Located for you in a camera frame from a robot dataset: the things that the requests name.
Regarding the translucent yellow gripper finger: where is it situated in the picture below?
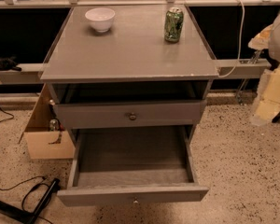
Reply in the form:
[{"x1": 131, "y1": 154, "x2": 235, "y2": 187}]
[{"x1": 248, "y1": 24, "x2": 280, "y2": 126}]

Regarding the grey drawer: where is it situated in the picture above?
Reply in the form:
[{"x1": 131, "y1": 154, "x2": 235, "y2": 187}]
[
  {"x1": 54, "y1": 100, "x2": 206, "y2": 129},
  {"x1": 58, "y1": 126, "x2": 208, "y2": 206}
]

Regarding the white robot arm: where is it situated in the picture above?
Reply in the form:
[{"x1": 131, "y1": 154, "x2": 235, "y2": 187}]
[{"x1": 248, "y1": 13, "x2": 280, "y2": 126}]

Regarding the grey drawer cabinet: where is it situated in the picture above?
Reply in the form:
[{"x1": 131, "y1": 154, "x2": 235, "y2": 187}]
[{"x1": 40, "y1": 4, "x2": 220, "y2": 135}]

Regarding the grey top drawer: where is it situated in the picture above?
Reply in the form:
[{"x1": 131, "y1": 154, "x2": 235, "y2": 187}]
[{"x1": 54, "y1": 100, "x2": 206, "y2": 129}]

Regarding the green soda can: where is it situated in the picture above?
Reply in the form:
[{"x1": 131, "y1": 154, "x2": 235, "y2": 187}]
[{"x1": 164, "y1": 7, "x2": 184, "y2": 43}]

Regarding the white ceramic bowl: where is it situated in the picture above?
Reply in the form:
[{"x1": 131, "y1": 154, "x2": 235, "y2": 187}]
[{"x1": 85, "y1": 7, "x2": 115, "y2": 33}]

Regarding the cardboard box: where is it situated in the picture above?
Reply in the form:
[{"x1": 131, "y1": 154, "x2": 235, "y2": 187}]
[{"x1": 23, "y1": 85, "x2": 75, "y2": 159}]

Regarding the black stand base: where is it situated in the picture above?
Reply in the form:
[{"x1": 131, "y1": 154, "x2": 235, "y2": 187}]
[{"x1": 0, "y1": 176, "x2": 61, "y2": 224}]

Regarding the black cloth item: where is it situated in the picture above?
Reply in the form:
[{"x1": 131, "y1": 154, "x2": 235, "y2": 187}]
[{"x1": 0, "y1": 57, "x2": 21, "y2": 71}]

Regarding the white cable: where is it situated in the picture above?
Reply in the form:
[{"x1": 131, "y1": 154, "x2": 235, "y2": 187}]
[{"x1": 217, "y1": 0, "x2": 246, "y2": 79}]

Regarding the black floor cable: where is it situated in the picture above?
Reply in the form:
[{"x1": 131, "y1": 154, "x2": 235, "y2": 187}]
[{"x1": 0, "y1": 175, "x2": 48, "y2": 192}]

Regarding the grey metal rail frame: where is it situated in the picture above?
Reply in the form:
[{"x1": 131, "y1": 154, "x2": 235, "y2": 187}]
[{"x1": 0, "y1": 0, "x2": 280, "y2": 86}]

